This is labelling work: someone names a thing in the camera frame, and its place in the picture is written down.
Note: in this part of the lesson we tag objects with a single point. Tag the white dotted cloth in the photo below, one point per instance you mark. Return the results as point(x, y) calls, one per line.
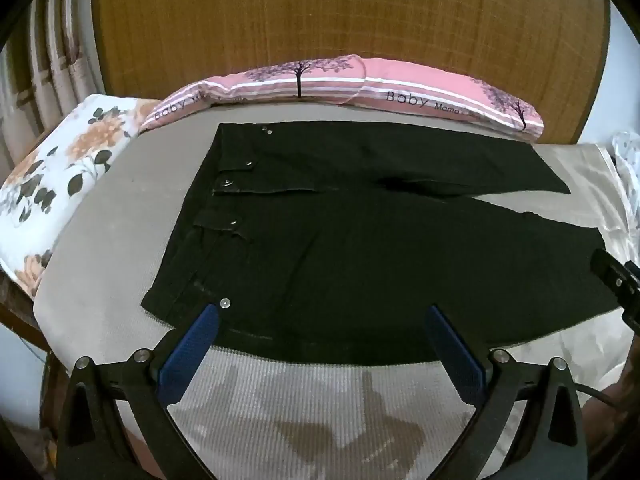
point(627, 160)

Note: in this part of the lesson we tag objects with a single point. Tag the black pants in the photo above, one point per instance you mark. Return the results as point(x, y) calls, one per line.
point(325, 260)

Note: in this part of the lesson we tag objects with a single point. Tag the beige curtain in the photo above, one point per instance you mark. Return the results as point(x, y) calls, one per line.
point(45, 75)

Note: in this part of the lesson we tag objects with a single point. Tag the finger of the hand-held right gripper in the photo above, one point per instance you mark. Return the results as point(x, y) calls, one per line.
point(617, 275)

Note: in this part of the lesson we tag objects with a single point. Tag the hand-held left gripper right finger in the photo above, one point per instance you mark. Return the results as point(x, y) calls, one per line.
point(452, 350)

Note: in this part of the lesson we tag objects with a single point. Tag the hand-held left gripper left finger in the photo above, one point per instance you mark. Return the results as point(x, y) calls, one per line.
point(192, 350)

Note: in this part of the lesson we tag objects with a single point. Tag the wooden headboard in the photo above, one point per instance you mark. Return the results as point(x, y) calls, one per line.
point(325, 20)

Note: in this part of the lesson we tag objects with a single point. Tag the white floral pillow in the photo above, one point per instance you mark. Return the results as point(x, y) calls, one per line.
point(65, 170)

